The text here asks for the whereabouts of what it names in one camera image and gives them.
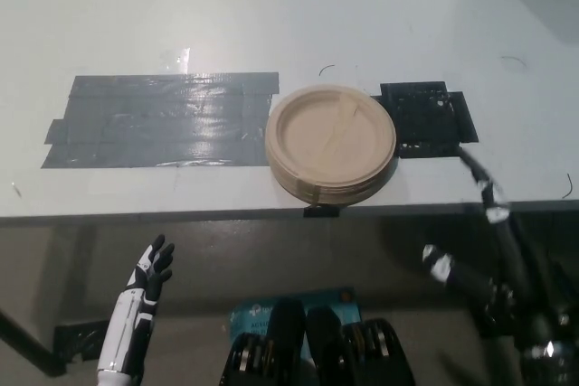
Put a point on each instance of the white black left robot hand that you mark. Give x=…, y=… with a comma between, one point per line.
x=129, y=313

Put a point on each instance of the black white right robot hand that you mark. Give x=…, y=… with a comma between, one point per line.
x=506, y=295

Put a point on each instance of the beige paper plate stack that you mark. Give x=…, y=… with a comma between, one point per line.
x=330, y=142

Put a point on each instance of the black table leg bar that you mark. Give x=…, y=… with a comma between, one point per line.
x=31, y=350

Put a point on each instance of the teal router box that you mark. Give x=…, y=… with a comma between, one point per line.
x=253, y=311

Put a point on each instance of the black tape patch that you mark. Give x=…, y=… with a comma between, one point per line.
x=429, y=124

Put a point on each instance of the clear tape piece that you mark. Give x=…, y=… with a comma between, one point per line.
x=176, y=58

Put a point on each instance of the grey duct tape patch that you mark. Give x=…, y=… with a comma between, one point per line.
x=158, y=124

